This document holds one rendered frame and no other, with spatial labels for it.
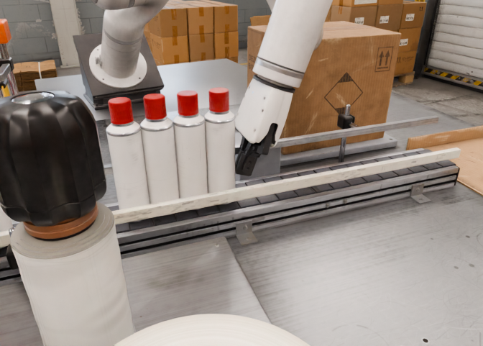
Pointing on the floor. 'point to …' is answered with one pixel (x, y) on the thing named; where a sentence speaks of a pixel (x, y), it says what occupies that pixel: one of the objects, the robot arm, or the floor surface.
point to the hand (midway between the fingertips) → (245, 163)
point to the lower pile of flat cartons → (44, 69)
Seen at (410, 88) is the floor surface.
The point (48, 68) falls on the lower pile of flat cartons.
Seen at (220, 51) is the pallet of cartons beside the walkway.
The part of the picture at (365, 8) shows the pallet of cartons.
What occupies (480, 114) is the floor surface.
